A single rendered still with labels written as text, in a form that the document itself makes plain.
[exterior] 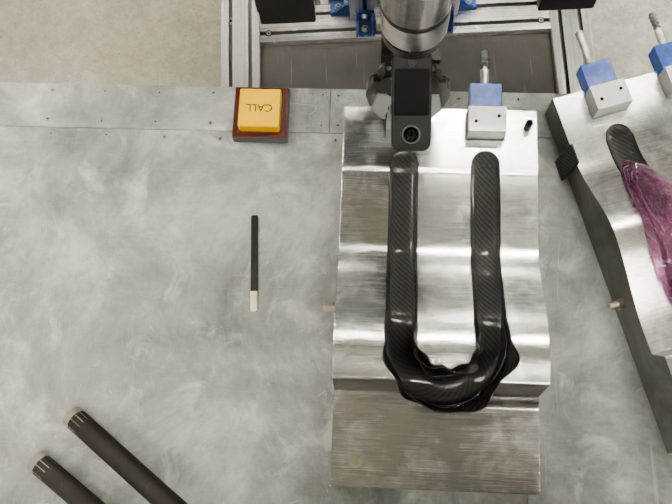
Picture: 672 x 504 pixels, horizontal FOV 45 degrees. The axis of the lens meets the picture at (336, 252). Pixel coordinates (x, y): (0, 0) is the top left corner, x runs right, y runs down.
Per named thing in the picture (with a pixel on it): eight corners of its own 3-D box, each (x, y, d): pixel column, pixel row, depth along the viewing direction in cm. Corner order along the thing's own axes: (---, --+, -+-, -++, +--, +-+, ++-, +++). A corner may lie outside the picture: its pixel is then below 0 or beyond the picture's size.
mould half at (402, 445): (346, 132, 121) (343, 91, 108) (524, 136, 119) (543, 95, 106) (331, 485, 108) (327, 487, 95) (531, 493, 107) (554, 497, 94)
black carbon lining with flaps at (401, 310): (386, 154, 112) (388, 126, 103) (505, 157, 111) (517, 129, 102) (380, 412, 103) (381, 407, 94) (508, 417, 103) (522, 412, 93)
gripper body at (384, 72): (439, 39, 103) (448, -16, 92) (439, 102, 101) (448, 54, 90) (378, 38, 104) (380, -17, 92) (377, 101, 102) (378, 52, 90)
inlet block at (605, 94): (558, 45, 120) (566, 26, 115) (590, 37, 120) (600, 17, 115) (588, 125, 117) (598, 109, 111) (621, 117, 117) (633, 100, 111)
